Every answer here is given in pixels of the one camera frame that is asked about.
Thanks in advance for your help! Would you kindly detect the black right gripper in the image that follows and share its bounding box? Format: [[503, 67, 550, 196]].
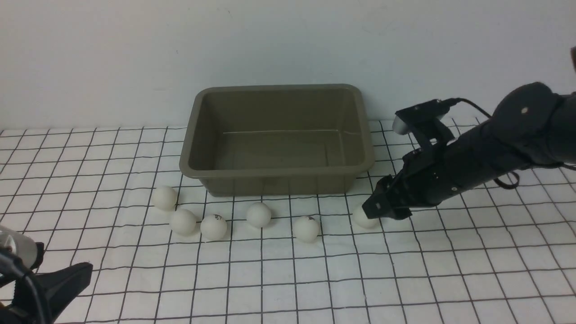
[[361, 146, 459, 220]]

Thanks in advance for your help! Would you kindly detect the olive green plastic bin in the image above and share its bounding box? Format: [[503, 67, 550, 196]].
[[179, 84, 375, 197]]

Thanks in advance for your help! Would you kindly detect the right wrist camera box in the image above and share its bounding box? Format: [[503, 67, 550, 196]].
[[392, 99, 455, 150]]

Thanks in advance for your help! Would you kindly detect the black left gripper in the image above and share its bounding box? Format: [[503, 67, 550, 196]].
[[0, 263, 93, 324]]

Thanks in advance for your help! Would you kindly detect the white grid-pattern tablecloth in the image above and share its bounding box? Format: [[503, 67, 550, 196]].
[[0, 121, 576, 324]]

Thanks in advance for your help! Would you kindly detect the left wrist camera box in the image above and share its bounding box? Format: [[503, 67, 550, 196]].
[[0, 225, 45, 270]]

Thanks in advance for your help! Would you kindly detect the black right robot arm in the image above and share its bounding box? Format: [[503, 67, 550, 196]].
[[362, 82, 576, 220]]

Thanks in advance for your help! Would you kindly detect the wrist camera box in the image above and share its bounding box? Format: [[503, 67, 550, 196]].
[[0, 225, 45, 270], [392, 99, 455, 150]]

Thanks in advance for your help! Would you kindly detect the white marked ping-pong ball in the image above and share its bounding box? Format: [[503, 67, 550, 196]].
[[292, 216, 320, 243]]

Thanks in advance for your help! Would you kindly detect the white ping-pong ball with mark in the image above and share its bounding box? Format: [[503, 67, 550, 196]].
[[200, 215, 228, 241]]

